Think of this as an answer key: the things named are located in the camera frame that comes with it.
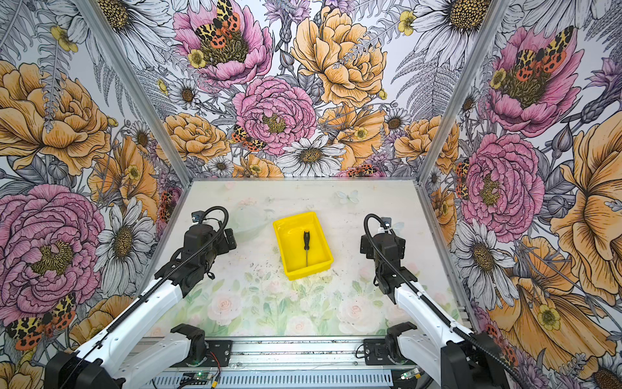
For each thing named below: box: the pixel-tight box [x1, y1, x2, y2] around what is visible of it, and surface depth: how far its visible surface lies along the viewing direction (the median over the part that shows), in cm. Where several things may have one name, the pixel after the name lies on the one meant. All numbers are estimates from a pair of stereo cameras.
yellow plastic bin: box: [272, 211, 334, 282], surface depth 98 cm
